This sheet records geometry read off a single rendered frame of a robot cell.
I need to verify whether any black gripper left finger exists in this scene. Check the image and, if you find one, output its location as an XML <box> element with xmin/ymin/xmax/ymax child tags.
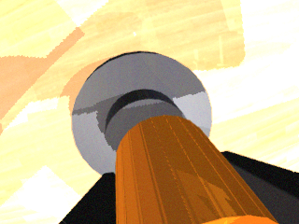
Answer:
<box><xmin>59</xmin><ymin>172</ymin><xmax>116</xmax><ymax>224</ymax></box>

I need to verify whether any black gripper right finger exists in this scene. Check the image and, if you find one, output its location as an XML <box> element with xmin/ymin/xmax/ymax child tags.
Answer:
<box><xmin>221</xmin><ymin>150</ymin><xmax>299</xmax><ymax>224</ymax></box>

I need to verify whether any grey round pedestal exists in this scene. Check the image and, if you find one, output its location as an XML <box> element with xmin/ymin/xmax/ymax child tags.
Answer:
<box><xmin>71</xmin><ymin>49</ymin><xmax>212</xmax><ymax>175</ymax></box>

